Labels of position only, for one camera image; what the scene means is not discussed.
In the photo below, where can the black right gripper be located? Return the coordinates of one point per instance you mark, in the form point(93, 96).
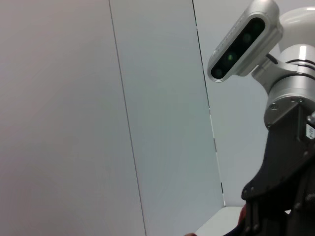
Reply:
point(285, 177)

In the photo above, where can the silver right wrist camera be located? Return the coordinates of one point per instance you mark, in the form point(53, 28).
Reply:
point(243, 41)

